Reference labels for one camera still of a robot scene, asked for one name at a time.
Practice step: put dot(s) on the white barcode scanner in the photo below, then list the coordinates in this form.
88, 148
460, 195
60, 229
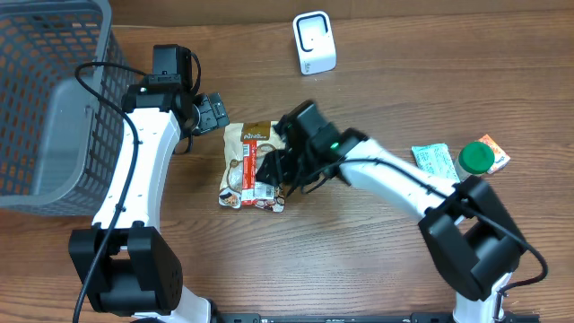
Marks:
314, 42

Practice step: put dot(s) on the green lidded can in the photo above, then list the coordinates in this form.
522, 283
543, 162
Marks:
475, 159

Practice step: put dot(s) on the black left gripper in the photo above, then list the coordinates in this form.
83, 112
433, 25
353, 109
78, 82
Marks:
212, 113

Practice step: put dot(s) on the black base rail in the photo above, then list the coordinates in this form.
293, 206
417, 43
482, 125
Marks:
420, 317

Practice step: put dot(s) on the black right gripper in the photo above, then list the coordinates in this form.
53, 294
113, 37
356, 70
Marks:
283, 157

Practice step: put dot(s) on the orange tissue pack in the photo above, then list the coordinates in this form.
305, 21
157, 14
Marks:
501, 158

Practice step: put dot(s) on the red white stick pack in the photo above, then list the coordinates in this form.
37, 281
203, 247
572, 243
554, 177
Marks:
252, 190

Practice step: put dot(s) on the grey plastic basket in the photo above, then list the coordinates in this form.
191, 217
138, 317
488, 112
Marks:
59, 145

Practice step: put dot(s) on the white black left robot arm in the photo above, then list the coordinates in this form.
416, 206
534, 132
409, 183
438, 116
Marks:
126, 267

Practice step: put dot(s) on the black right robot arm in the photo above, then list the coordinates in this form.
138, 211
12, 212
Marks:
473, 241

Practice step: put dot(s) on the brown white snack pouch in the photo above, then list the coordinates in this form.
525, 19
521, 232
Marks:
231, 185

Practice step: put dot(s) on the teal snack bag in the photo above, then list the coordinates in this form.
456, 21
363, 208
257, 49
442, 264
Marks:
436, 160

